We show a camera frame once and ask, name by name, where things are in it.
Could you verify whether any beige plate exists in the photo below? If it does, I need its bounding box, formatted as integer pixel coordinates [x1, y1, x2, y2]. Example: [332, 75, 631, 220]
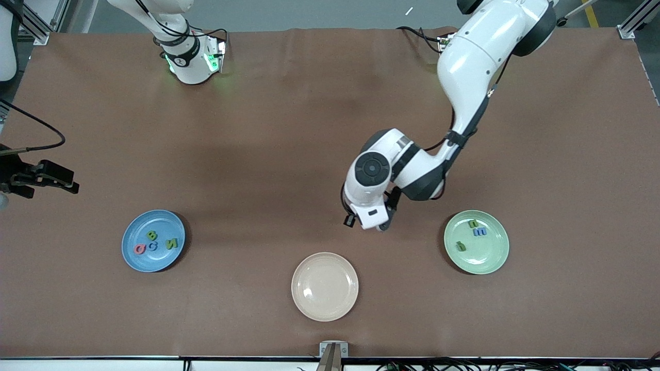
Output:
[291, 252, 359, 322]

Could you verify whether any green plate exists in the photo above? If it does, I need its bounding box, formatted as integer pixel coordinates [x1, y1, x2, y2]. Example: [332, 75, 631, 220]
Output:
[444, 210, 510, 275]

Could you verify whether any blue plate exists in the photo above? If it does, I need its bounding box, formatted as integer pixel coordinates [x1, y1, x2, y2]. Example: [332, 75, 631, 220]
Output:
[122, 209, 186, 273]

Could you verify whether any brown table cover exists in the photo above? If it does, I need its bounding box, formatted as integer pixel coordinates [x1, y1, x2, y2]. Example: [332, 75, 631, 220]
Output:
[0, 27, 660, 359]

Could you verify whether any metal mounting bar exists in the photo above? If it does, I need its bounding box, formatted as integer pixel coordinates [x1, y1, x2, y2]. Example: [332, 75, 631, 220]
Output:
[316, 344, 343, 371]

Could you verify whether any wheeled stand leg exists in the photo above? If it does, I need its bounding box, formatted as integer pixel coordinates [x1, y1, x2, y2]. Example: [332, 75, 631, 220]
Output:
[556, 0, 599, 27]

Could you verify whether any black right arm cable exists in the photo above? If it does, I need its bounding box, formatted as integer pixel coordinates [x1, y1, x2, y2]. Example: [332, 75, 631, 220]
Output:
[0, 0, 228, 153]

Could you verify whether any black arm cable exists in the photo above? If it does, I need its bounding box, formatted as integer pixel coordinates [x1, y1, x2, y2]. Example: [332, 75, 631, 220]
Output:
[0, 0, 228, 153]
[433, 52, 511, 199]

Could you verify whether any grey metal bracket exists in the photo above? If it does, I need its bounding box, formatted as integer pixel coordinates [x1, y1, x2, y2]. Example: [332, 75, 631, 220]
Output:
[319, 341, 349, 358]

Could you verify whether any aluminium frame profile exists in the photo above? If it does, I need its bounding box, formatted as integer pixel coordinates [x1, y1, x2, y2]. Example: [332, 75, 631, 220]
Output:
[21, 0, 70, 44]
[617, 0, 660, 39]

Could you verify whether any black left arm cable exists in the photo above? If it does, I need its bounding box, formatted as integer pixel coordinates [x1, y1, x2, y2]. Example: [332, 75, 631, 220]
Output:
[433, 52, 511, 199]

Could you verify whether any tangled black cable bundle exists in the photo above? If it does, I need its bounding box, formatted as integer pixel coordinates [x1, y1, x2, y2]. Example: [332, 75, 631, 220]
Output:
[375, 352, 660, 371]

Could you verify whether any black base power cable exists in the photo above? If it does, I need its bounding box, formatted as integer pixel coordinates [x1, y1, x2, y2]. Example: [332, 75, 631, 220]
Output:
[396, 26, 445, 52]

